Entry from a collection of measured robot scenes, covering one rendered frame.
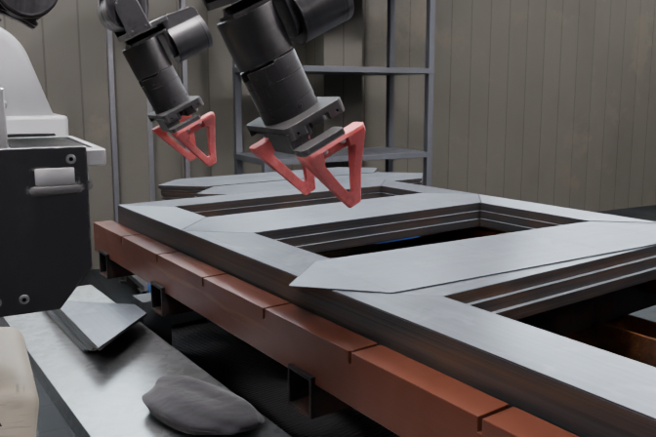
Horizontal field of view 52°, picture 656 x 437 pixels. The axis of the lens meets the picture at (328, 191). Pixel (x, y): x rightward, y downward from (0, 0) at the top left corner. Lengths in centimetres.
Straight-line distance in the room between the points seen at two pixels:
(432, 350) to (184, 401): 36
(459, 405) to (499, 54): 534
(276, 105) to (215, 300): 43
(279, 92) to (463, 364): 31
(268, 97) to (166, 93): 42
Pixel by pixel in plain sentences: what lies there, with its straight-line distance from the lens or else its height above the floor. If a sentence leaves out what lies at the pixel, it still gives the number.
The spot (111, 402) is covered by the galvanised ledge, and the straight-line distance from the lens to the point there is 101.
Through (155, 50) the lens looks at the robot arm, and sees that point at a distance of 104.
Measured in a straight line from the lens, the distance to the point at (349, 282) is 85.
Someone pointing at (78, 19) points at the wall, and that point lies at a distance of 444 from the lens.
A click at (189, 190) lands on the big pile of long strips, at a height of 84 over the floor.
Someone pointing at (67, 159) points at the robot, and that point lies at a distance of 70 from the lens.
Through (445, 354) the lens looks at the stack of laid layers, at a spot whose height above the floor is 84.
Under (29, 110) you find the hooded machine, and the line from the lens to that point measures 351.
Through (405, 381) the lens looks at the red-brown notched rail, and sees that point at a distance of 67.
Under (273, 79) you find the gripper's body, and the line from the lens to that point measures 63.
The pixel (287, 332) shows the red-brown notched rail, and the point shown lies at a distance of 83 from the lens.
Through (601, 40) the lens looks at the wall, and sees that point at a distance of 676.
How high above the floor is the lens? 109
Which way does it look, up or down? 8 degrees down
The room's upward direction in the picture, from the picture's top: straight up
